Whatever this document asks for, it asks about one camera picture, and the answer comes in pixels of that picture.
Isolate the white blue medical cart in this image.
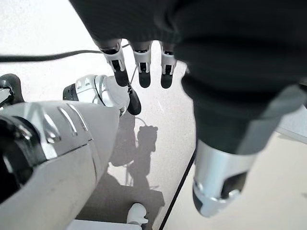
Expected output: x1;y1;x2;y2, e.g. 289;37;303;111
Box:
66;202;149;230

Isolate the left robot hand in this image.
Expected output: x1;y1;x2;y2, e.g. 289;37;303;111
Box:
68;0;307;219

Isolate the black tether cable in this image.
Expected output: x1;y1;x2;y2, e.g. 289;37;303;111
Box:
0;43;140;93

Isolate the silver left robot leg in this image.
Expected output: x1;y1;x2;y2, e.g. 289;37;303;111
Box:
0;74;142;230

